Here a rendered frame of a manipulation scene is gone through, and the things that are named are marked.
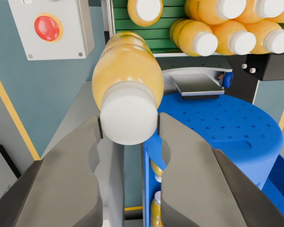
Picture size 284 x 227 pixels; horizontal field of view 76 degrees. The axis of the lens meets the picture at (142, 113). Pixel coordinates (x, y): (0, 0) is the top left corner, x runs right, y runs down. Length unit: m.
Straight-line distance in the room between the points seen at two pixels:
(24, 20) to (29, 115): 1.55
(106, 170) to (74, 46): 0.46
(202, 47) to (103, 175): 0.51
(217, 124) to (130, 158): 1.64
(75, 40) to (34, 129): 1.66
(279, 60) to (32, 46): 0.53
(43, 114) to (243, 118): 1.62
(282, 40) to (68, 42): 0.38
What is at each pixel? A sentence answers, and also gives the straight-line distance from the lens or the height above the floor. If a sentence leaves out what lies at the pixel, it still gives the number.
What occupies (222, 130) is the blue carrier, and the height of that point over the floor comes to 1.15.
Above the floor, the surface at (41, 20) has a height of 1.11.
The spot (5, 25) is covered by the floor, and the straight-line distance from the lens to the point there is 1.66.
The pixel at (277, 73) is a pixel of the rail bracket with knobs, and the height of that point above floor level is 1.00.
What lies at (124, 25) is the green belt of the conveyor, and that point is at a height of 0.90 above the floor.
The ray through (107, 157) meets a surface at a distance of 0.73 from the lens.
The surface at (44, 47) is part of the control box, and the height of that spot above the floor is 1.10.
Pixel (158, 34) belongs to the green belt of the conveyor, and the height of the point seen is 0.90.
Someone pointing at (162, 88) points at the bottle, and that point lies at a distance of 0.16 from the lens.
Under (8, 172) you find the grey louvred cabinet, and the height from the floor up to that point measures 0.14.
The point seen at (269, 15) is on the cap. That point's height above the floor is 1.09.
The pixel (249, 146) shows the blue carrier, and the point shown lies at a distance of 0.38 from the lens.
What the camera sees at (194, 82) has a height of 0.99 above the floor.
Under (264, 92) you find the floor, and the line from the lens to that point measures 1.97.
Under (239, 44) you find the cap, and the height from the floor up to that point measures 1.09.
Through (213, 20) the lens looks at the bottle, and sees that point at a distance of 0.41.
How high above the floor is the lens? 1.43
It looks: 59 degrees down
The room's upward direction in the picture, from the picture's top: 173 degrees clockwise
